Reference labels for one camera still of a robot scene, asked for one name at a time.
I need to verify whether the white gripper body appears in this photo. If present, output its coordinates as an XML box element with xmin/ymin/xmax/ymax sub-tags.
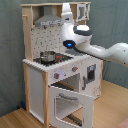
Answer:
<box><xmin>61</xmin><ymin>2</ymin><xmax>75</xmax><ymax>28</ymax></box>

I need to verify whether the white toy microwave door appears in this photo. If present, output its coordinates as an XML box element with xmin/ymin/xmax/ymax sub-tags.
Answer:
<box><xmin>77</xmin><ymin>3</ymin><xmax>90</xmax><ymax>21</ymax></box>

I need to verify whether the red stove knob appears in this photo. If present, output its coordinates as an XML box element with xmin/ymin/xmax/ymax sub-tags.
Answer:
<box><xmin>54</xmin><ymin>73</ymin><xmax>60</xmax><ymax>79</ymax></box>
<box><xmin>71</xmin><ymin>65</ymin><xmax>79</xmax><ymax>73</ymax></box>

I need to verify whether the white oven door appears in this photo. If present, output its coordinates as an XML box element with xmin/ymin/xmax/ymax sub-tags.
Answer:
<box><xmin>49</xmin><ymin>86</ymin><xmax>94</xmax><ymax>128</ymax></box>

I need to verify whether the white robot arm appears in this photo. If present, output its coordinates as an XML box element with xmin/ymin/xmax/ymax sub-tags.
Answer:
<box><xmin>61</xmin><ymin>3</ymin><xmax>128</xmax><ymax>67</ymax></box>

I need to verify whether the wooden toy kitchen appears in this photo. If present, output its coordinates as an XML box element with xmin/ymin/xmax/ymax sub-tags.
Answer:
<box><xmin>22</xmin><ymin>2</ymin><xmax>103</xmax><ymax>128</ymax></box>

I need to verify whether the grey range hood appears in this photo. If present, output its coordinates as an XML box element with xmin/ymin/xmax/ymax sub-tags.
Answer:
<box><xmin>35</xmin><ymin>6</ymin><xmax>61</xmax><ymax>27</ymax></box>

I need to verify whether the grey toy sink basin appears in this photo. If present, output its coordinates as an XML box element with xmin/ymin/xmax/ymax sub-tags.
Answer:
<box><xmin>65</xmin><ymin>49</ymin><xmax>89</xmax><ymax>56</ymax></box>

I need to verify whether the black toy stovetop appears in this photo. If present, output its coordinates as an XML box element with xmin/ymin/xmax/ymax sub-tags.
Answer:
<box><xmin>34</xmin><ymin>53</ymin><xmax>71</xmax><ymax>67</ymax></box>

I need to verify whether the small steel toy pot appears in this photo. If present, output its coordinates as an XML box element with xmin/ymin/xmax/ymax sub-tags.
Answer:
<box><xmin>40</xmin><ymin>51</ymin><xmax>55</xmax><ymax>62</ymax></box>

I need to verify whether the white dishwasher door with handle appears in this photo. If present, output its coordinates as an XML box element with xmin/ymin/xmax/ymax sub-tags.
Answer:
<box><xmin>81</xmin><ymin>57</ymin><xmax>102</xmax><ymax>98</ymax></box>

